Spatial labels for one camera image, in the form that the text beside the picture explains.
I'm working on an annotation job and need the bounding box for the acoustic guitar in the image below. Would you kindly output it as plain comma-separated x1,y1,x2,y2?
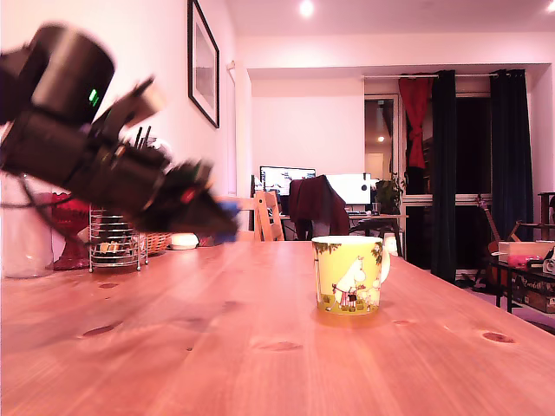
475,194,503,289

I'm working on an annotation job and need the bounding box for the dark storage trunk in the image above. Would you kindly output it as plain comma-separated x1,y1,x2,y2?
520,276,555,314

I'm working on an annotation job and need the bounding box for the dark wooden shelf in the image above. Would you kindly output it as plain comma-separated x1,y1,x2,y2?
536,192,555,229

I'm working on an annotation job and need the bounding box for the clear plastic bag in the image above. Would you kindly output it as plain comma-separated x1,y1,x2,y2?
151,138,174,161

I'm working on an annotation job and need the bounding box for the metal wire rack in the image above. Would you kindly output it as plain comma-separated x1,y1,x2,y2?
88,207,149,273

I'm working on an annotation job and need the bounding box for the clear bottle with blue cap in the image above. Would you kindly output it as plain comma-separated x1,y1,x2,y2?
0,172,56,279

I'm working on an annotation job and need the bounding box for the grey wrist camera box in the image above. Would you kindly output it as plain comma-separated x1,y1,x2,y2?
88,75,168,146

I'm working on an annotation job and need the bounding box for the pale wooden box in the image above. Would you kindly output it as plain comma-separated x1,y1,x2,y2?
497,240,555,261

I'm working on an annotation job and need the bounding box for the black cable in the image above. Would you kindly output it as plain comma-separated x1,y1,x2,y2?
0,171,105,250

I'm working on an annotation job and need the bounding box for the red curtain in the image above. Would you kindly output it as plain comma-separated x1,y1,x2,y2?
397,74,434,170

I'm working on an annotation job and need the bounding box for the wicker basket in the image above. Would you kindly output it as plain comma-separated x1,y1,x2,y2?
138,231,174,255

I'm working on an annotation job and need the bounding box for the light wooden chair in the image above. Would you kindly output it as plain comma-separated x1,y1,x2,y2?
233,190,286,243

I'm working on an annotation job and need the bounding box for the pink case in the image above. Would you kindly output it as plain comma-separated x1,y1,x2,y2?
506,254,544,268

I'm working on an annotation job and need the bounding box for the green potted plant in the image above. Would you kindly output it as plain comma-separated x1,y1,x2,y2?
375,172,408,216

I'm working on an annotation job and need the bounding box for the bright white computer monitor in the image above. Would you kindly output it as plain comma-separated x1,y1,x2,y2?
324,172,373,206

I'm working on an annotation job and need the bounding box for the red glass footed bowl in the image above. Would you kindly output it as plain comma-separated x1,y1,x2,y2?
50,192,92,272

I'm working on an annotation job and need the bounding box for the dark red jacket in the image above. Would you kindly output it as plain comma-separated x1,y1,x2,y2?
289,175,351,237

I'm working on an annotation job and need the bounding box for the white curtain rod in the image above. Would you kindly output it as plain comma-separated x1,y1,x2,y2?
362,73,499,80

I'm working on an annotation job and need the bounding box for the small white round camera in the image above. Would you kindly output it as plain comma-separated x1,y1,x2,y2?
169,232,199,251

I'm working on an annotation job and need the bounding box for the dark curtain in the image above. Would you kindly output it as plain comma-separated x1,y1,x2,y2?
489,68,534,242
430,69,458,285

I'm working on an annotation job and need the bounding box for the yellow cartoon print mug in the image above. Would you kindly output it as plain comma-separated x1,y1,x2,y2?
310,236,391,316

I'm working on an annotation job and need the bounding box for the blue coffee capsule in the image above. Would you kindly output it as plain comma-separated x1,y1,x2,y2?
213,197,242,244

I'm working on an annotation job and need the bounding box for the wooden desk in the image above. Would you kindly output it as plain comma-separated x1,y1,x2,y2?
281,211,409,261

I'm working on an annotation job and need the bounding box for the black low table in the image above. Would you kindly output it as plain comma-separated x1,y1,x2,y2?
490,259,555,315

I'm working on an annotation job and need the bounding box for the black framed computer monitor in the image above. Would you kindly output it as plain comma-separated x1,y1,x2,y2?
259,166,317,196

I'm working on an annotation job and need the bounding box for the white wall pipe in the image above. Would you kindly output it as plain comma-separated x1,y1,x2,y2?
225,60,238,196

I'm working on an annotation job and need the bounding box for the black framed picture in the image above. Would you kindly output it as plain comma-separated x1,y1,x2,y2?
187,0,221,130

